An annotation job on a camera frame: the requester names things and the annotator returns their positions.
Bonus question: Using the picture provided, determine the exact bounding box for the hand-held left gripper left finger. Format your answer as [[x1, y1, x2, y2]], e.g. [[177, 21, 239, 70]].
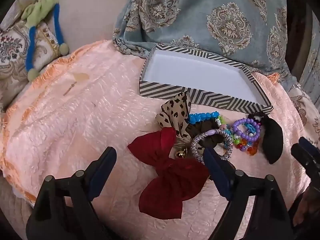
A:
[[26, 146, 118, 240]]

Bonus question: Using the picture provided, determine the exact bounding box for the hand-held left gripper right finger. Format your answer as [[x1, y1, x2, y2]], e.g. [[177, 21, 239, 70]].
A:
[[202, 147, 298, 240]]

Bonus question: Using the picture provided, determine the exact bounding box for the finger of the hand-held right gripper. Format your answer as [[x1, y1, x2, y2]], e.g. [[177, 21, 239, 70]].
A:
[[291, 136, 320, 180]]

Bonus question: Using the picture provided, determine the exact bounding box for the purple white braided hair tie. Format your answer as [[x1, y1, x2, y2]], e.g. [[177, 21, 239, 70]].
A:
[[190, 129, 234, 165]]

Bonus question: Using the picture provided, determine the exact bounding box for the dark scrunchie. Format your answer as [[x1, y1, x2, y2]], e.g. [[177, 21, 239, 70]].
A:
[[186, 120, 225, 158]]

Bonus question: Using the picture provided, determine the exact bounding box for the red fabric hair bow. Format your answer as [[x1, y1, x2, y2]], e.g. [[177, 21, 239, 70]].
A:
[[127, 127, 210, 219]]

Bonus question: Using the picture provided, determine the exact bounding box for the purple bead bracelet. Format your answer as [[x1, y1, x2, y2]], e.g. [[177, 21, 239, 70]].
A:
[[232, 118, 262, 142]]

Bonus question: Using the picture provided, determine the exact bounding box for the blue bead bracelet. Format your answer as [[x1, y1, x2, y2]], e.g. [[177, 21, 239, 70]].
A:
[[188, 111, 223, 125]]

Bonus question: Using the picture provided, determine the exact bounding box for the leopard print bow with bell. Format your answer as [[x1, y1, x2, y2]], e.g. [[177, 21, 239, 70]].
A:
[[155, 91, 193, 160]]

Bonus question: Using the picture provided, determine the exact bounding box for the striped cardboard box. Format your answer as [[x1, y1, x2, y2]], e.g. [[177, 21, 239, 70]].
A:
[[139, 44, 274, 117]]

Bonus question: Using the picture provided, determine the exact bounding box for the person's right hand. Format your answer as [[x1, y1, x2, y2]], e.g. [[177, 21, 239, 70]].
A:
[[292, 190, 320, 228]]

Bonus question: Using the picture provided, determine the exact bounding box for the peach textured blanket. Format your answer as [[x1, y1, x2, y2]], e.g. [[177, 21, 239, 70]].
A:
[[0, 40, 312, 240]]

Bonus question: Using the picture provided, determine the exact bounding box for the light floral cloth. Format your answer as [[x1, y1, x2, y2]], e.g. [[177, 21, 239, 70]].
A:
[[287, 12, 320, 145]]

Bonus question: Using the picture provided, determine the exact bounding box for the gold drop earring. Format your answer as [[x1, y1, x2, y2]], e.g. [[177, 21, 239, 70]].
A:
[[62, 82, 77, 97]]

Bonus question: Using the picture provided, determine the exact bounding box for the floral embroidered cushion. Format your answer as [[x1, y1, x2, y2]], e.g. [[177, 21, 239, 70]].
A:
[[0, 20, 65, 108]]

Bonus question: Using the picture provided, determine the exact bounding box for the blue patterned cushion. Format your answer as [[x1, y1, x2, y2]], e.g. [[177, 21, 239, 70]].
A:
[[112, 0, 300, 85]]

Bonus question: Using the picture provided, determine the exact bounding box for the beige sofa cushion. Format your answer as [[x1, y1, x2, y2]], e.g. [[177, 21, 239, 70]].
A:
[[47, 0, 140, 68]]

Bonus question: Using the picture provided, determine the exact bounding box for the green blue plush toy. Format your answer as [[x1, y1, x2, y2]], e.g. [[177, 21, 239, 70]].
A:
[[21, 0, 69, 82]]

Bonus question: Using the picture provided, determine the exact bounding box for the green blue braided bracelet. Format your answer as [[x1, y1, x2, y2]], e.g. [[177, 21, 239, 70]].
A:
[[217, 115, 234, 151]]

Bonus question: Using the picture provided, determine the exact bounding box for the multicoloured bead bracelet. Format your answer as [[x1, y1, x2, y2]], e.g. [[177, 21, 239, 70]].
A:
[[230, 129, 250, 151]]

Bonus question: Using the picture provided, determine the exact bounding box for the orange red bead bracelet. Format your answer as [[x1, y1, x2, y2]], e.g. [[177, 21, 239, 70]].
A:
[[239, 140, 260, 157]]

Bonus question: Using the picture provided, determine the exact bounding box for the small blue bead ring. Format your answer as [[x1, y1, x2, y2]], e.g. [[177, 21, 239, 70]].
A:
[[244, 122, 258, 135]]

